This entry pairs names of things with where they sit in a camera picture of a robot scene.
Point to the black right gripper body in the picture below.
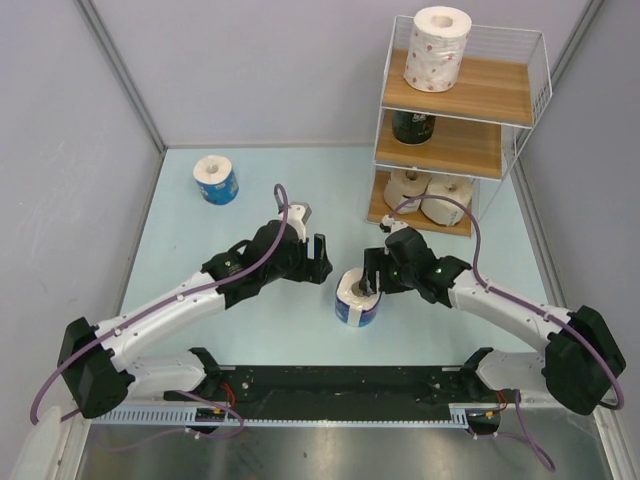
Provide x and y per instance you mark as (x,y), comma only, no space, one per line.
(399,278)

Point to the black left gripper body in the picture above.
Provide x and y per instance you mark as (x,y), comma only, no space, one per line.
(292,268)

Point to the blue Tempo paper roll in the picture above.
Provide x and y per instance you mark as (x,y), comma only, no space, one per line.
(352,306)

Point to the cream paper roll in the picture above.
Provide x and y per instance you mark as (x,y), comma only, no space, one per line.
(456,188)

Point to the brown paper roll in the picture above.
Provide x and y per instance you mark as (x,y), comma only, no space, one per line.
(403,185)

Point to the white wire wooden shelf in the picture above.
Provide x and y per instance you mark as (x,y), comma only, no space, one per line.
(482,123)

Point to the light blue paper roll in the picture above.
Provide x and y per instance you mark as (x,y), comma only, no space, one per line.
(216,179)

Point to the dark green paper roll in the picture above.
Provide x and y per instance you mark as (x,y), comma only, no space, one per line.
(412,128)

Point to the floral white paper roll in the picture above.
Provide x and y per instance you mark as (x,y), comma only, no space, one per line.
(438,39)

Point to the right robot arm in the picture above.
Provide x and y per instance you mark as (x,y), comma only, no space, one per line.
(575,359)

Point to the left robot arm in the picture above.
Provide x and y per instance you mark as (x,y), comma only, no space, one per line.
(102,365)

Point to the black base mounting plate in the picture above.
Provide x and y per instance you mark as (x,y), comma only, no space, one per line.
(348,392)

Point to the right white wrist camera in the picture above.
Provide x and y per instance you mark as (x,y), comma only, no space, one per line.
(390,225)

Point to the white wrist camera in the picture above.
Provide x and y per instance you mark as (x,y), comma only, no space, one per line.
(390,225)
(296,215)

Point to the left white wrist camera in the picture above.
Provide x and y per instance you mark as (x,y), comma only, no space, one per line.
(296,215)

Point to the white slotted cable duct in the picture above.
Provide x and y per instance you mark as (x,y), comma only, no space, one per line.
(192,415)

